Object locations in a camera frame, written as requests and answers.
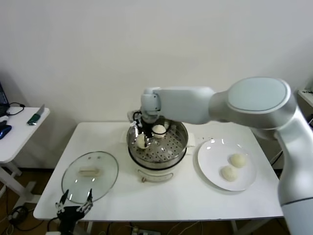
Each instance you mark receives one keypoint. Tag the dark laptop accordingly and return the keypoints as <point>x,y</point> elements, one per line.
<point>2,98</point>

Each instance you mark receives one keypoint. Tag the blue computer mouse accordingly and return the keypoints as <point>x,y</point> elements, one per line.
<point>5,131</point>

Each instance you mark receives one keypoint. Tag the stainless steel steamer basket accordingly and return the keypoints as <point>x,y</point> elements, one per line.
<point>176,147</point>

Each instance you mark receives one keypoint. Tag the small white object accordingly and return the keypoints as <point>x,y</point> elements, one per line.
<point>3,119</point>

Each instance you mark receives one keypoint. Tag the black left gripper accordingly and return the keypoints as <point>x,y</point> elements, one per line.
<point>69,215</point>

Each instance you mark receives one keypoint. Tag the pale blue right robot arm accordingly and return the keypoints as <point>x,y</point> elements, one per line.
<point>244,105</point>

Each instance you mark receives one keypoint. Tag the white steamed baozi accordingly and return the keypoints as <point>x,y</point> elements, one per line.
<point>158,129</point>
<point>141,142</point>
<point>237,160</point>
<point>229,173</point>

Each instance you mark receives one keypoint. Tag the white round plate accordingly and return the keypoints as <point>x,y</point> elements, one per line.
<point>212,156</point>

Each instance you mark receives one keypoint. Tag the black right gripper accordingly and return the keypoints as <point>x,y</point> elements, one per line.
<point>145,128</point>

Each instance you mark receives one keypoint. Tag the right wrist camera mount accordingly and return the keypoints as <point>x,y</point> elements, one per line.
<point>132,120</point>

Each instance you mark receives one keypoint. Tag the white power strip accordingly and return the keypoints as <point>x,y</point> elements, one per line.
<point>138,231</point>

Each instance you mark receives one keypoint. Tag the white side table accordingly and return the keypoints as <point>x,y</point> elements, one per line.
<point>22,137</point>

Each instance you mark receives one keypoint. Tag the white shelf board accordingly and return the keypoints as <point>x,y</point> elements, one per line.
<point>305,98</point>

